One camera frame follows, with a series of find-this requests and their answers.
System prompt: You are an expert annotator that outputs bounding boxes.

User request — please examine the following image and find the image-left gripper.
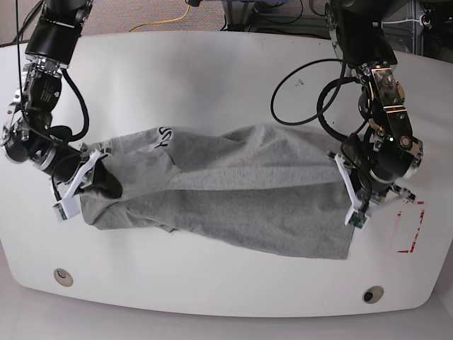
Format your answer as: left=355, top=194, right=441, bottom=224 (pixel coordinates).
left=49, top=146, right=122, bottom=198

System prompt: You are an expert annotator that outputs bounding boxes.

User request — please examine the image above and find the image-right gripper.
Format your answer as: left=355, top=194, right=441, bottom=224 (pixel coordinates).
left=328, top=137, right=423, bottom=216

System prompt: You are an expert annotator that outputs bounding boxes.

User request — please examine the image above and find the grey t-shirt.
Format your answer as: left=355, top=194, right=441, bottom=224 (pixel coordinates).
left=80, top=125, right=353, bottom=260

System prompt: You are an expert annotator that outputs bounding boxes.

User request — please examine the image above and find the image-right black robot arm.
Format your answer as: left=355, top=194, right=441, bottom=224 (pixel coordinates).
left=297, top=1, right=424, bottom=222

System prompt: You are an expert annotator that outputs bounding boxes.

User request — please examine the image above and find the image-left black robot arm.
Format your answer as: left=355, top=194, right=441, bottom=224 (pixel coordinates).
left=1, top=1, right=93, bottom=189

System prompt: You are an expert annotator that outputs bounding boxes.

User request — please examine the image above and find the red tape rectangle marking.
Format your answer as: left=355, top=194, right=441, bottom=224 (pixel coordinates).
left=392, top=200, right=426, bottom=254

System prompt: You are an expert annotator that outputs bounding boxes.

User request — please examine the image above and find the left table grommet hole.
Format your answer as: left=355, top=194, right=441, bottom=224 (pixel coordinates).
left=53, top=268, right=74, bottom=288

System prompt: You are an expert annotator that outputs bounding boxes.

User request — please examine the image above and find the table grommet hole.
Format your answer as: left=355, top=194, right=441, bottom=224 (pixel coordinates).
left=53, top=268, right=74, bottom=288
left=362, top=285, right=384, bottom=304

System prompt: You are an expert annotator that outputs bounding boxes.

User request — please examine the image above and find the right table grommet hole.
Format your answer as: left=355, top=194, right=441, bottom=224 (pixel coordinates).
left=362, top=285, right=384, bottom=304

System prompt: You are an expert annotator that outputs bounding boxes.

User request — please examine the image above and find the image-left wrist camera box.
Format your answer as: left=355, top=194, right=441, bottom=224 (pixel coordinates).
left=52, top=198, right=81, bottom=222

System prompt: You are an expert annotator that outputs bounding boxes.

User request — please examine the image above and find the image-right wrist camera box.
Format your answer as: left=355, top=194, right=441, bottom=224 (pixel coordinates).
left=345, top=210, right=369, bottom=230

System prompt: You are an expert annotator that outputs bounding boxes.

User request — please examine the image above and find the yellow cable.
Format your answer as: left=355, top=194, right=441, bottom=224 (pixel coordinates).
left=127, top=7, right=190, bottom=33

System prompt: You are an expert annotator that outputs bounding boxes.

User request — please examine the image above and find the aluminium frame stand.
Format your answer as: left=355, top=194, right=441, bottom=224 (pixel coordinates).
left=220, top=1, right=425, bottom=56

